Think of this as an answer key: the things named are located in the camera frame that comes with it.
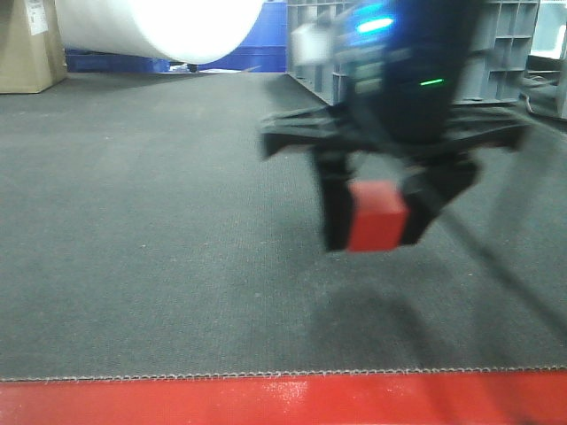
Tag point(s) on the dark grey table mat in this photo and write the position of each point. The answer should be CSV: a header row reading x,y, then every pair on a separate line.
x,y
142,236

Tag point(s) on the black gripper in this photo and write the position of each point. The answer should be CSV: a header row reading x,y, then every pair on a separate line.
x,y
332,134

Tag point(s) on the red metal table edge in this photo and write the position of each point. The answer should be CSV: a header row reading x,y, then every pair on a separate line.
x,y
444,398

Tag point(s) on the white foam roll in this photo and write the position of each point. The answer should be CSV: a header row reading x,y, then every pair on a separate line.
x,y
195,32

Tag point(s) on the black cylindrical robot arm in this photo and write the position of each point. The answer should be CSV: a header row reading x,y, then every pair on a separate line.
x,y
402,59

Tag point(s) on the red magnetic cube block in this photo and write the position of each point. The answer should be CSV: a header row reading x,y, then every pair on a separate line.
x,y
379,216

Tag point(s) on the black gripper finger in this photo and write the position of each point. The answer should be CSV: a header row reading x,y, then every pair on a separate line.
x,y
333,174

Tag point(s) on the grey plastic grid crate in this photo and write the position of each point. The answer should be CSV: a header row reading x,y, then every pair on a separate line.
x,y
493,74

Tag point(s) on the cardboard box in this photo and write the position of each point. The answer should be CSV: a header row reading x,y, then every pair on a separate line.
x,y
32,53

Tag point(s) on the blue plastic bin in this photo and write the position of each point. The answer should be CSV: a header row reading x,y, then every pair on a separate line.
x,y
263,50

